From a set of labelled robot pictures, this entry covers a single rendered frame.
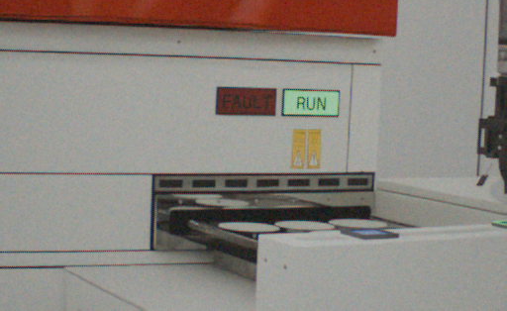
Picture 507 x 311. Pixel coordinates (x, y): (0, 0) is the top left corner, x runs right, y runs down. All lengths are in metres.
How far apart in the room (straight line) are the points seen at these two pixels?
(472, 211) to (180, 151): 0.50
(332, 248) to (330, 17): 0.74
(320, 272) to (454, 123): 2.83
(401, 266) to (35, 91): 0.71
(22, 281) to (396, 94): 2.35
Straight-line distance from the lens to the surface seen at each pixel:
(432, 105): 4.34
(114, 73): 2.13
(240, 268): 2.14
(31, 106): 2.08
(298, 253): 1.59
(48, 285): 2.13
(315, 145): 2.32
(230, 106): 2.23
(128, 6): 2.08
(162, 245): 2.19
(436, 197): 2.25
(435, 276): 1.71
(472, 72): 4.44
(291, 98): 2.29
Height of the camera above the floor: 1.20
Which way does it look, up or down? 3 degrees down
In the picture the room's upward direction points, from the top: 3 degrees clockwise
